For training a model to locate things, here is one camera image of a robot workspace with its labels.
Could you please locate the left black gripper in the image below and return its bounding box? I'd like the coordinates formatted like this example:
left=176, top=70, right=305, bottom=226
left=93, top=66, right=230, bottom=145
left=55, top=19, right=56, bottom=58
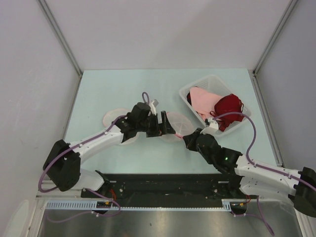
left=136, top=111, right=174, bottom=137

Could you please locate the round mesh laundry bag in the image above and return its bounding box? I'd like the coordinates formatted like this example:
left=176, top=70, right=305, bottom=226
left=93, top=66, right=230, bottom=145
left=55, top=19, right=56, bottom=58
left=161, top=112, right=195, bottom=143

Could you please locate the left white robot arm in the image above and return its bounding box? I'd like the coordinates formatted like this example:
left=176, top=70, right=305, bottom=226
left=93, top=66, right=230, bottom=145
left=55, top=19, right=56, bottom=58
left=38, top=102, right=176, bottom=198

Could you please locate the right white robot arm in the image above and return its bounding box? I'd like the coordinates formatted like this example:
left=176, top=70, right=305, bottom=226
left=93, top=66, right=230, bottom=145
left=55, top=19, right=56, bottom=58
left=182, top=128, right=316, bottom=217

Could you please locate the pink bra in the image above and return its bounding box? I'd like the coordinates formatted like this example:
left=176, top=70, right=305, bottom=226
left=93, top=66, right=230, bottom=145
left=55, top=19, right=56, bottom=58
left=190, top=87, right=223, bottom=121

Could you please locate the red bra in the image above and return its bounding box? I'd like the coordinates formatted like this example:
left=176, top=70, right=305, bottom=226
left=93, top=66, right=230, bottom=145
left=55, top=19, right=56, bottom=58
left=210, top=94, right=244, bottom=132

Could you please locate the opened empty mesh laundry bag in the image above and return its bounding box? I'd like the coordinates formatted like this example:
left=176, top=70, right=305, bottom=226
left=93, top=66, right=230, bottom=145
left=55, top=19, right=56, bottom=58
left=102, top=108, right=140, bottom=146

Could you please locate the white plastic basket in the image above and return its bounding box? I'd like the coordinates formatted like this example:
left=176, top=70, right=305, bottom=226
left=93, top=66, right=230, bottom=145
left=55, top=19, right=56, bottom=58
left=179, top=75, right=251, bottom=138

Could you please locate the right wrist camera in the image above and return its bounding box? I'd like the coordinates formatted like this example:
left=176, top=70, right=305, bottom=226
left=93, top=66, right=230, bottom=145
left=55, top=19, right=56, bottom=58
left=202, top=118, right=219, bottom=135

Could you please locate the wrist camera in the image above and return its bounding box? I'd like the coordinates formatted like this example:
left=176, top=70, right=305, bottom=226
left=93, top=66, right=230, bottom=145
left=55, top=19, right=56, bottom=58
left=149, top=99, right=159, bottom=115
left=202, top=118, right=219, bottom=135

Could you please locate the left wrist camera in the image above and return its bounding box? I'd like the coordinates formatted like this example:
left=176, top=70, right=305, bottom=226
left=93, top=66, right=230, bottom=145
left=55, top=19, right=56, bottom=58
left=149, top=99, right=159, bottom=115

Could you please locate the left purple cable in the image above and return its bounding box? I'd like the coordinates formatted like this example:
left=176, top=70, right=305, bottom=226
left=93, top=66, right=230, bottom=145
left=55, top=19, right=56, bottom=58
left=37, top=91, right=151, bottom=223

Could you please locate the purple cable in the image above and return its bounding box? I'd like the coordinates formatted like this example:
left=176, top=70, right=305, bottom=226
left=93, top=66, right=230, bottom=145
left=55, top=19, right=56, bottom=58
left=37, top=91, right=151, bottom=223
left=212, top=112, right=307, bottom=235

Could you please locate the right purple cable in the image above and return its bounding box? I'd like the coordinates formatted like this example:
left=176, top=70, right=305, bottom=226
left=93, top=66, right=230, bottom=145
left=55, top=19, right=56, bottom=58
left=212, top=112, right=307, bottom=235

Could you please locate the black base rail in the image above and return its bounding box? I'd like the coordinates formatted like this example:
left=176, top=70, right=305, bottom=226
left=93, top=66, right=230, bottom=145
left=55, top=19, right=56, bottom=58
left=80, top=173, right=266, bottom=207

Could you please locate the white slotted cable duct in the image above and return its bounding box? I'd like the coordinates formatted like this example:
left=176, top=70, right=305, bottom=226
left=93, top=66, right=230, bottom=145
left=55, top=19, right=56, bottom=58
left=45, top=198, right=239, bottom=211

